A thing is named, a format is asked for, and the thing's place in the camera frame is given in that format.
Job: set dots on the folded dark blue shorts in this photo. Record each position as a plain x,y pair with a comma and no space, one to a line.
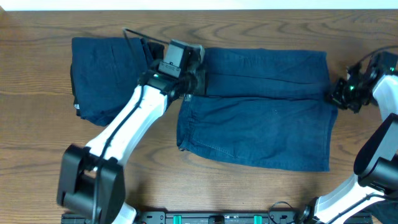
105,72

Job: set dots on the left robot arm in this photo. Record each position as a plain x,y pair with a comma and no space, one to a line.
91,181

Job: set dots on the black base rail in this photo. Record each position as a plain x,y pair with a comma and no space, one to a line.
205,218

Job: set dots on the dark blue shorts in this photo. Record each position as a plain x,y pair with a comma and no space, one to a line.
105,72
262,108

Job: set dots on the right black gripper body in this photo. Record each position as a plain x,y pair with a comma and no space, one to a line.
351,96

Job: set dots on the dark cloth at corner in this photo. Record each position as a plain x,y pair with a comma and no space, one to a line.
385,212

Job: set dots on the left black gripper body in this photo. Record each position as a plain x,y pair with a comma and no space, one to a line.
193,84

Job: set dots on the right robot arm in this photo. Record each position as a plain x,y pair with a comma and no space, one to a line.
375,167

